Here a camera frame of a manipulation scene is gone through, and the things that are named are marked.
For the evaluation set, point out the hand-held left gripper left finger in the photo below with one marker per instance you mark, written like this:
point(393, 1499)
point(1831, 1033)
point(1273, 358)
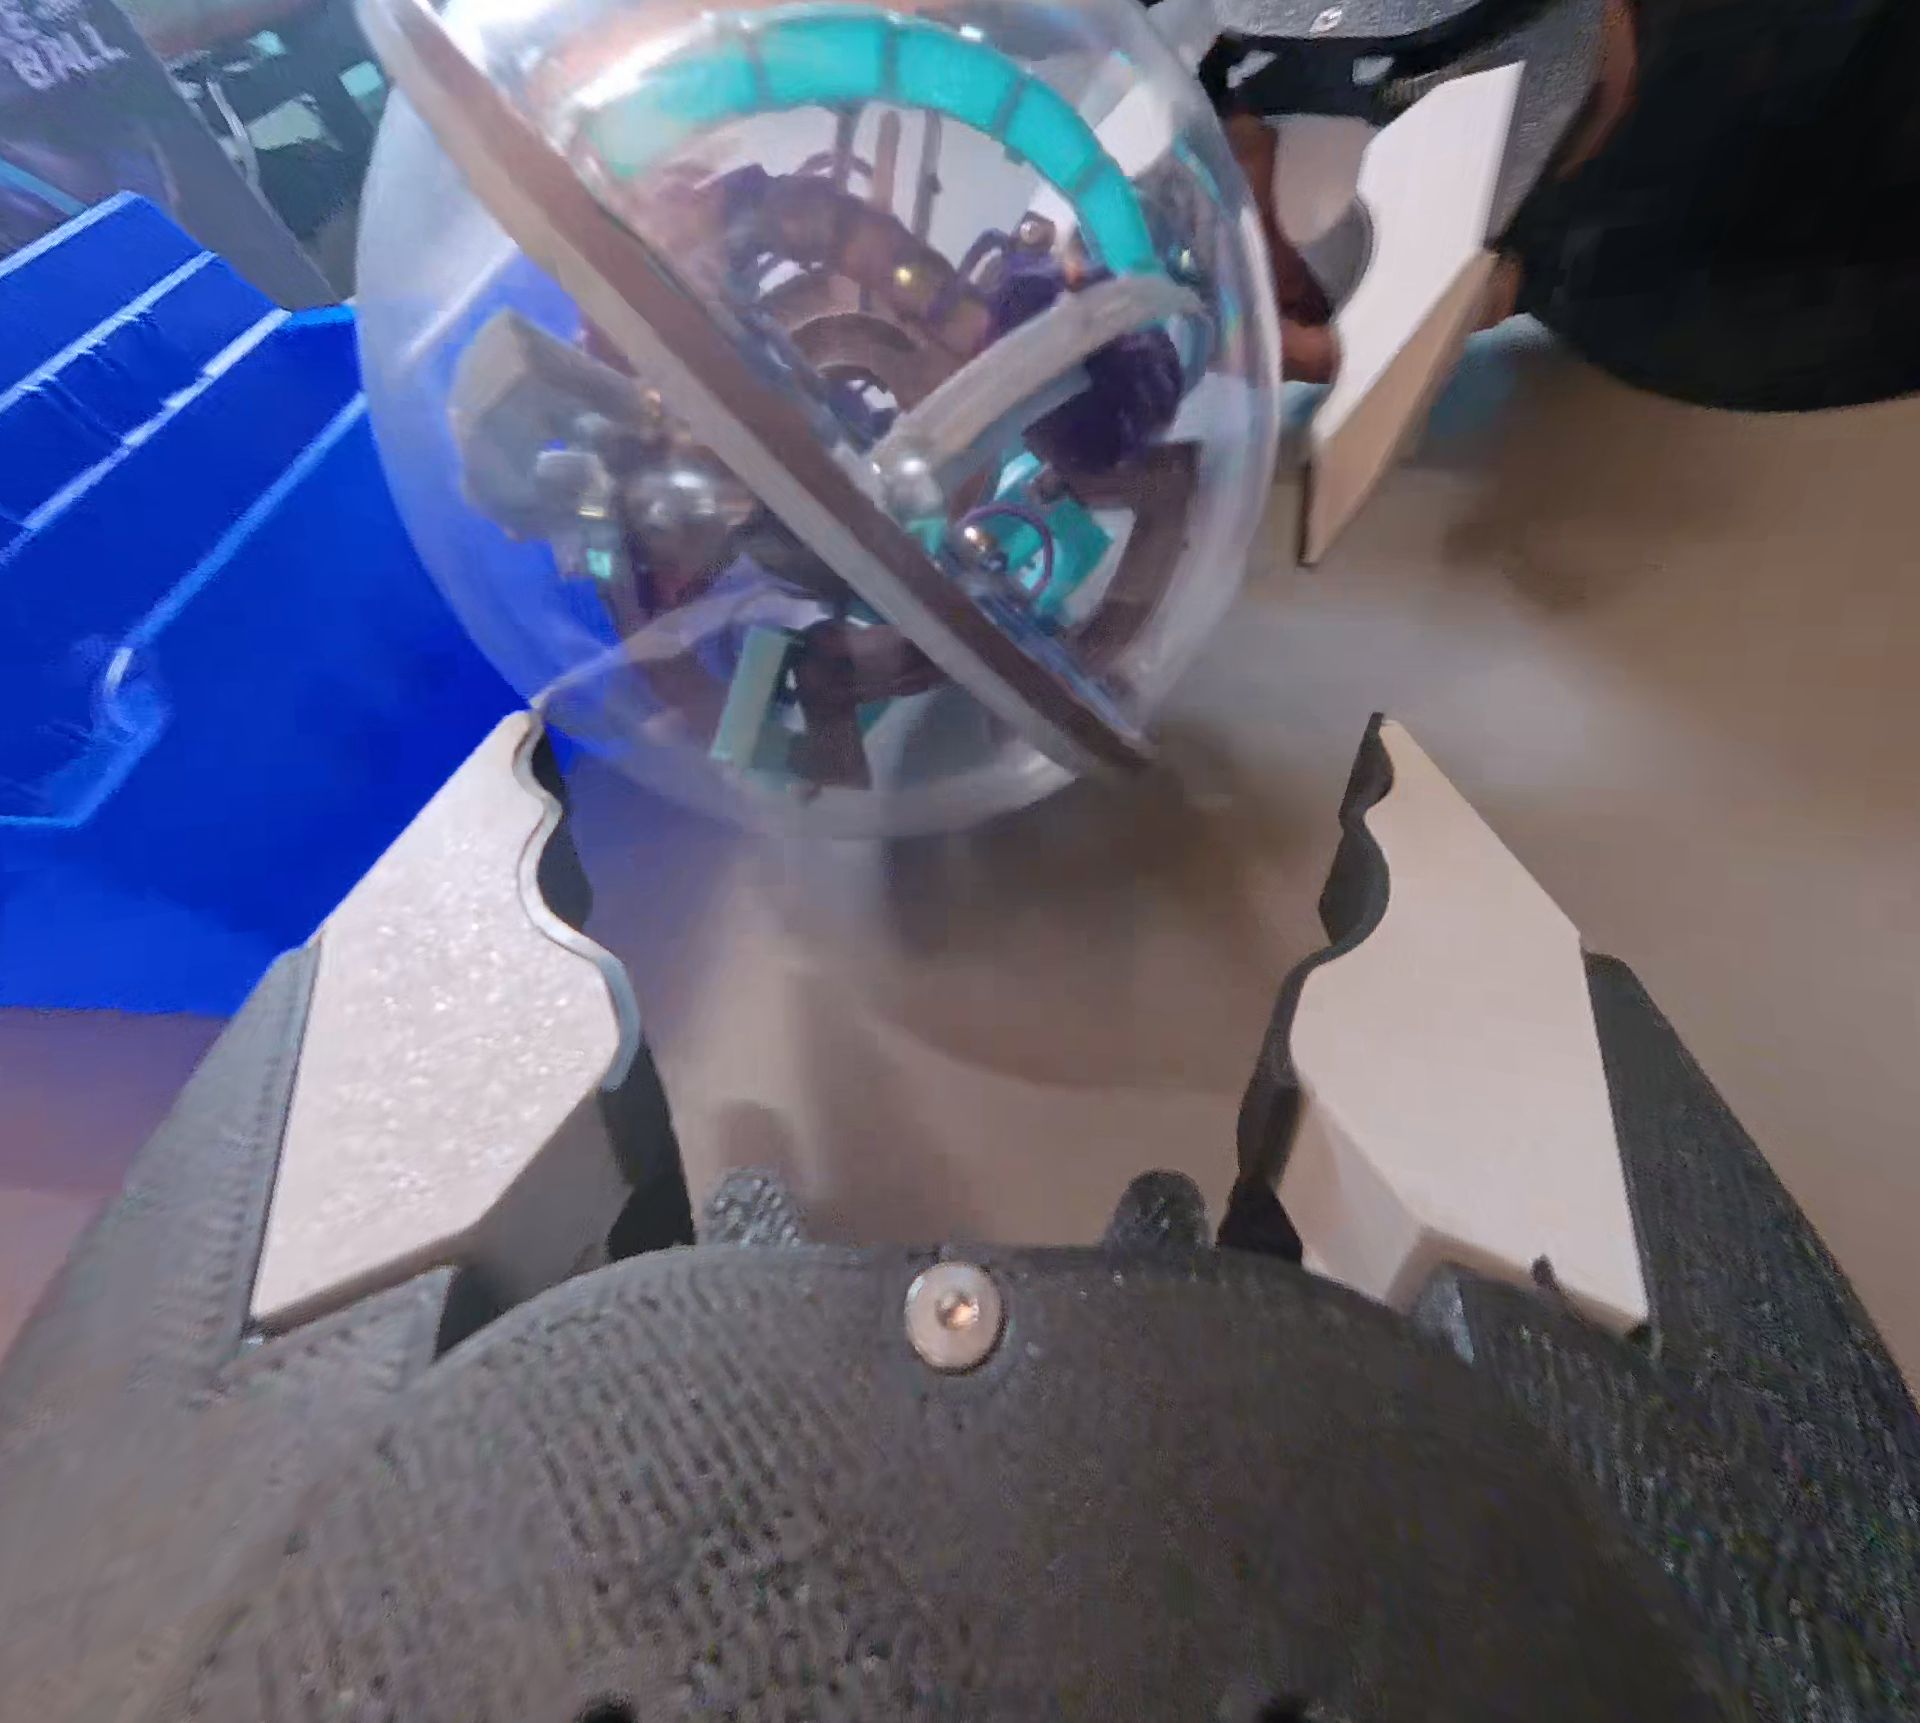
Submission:
point(436, 1079)

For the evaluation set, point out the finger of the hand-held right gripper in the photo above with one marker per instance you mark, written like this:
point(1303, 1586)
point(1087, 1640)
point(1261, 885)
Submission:
point(1414, 285)

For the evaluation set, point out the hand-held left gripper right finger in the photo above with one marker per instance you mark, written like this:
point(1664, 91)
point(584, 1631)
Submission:
point(1471, 1079)

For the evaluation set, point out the clear maze ball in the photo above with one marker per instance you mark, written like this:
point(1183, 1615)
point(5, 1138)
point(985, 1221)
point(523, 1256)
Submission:
point(812, 345)

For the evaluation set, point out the person's right forearm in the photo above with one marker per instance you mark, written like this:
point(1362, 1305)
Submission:
point(1755, 162)

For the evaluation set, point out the maze ball box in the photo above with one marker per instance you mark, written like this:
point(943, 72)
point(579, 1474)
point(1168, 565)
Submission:
point(104, 103)

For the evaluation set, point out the person's right hand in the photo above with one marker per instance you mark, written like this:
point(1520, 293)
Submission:
point(1292, 223)

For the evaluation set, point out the blue plastic tray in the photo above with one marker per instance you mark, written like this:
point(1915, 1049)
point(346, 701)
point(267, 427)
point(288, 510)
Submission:
point(181, 673)

